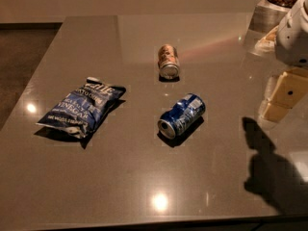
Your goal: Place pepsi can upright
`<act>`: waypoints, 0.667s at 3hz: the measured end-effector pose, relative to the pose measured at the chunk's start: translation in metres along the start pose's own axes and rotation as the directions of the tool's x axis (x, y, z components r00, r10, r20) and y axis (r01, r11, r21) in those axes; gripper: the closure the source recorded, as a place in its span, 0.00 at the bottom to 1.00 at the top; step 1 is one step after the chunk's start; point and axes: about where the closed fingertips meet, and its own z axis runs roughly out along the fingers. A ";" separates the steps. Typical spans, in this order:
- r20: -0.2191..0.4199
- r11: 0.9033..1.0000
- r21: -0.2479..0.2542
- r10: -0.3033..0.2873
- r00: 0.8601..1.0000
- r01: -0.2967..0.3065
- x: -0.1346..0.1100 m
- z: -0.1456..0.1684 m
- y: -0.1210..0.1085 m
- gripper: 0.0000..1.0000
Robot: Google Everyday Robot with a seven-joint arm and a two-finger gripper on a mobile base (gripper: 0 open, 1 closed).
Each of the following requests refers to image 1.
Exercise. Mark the blue pepsi can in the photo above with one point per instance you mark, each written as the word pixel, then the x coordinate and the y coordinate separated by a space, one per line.
pixel 181 116

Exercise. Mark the brown soda can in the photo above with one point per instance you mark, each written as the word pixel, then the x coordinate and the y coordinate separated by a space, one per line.
pixel 168 62

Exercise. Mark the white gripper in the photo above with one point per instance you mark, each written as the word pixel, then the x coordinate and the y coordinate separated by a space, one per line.
pixel 294 42

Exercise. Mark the blue vinegar chip bag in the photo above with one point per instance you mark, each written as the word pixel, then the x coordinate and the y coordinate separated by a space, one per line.
pixel 80 113

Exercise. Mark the grey container with brown contents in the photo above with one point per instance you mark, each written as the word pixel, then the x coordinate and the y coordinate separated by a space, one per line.
pixel 268 13

